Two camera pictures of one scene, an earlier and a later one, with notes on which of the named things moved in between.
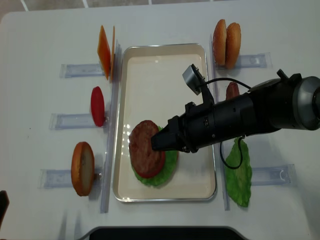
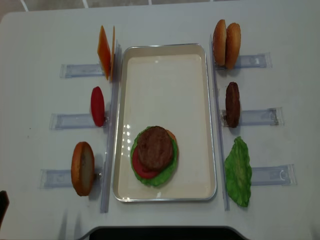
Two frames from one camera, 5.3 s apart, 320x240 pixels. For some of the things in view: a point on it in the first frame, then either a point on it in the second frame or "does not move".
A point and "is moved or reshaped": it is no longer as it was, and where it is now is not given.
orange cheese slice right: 112,76 does not move
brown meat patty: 144,160 is moved or reshaped
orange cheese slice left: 104,52 does not move
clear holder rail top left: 82,70 does not move
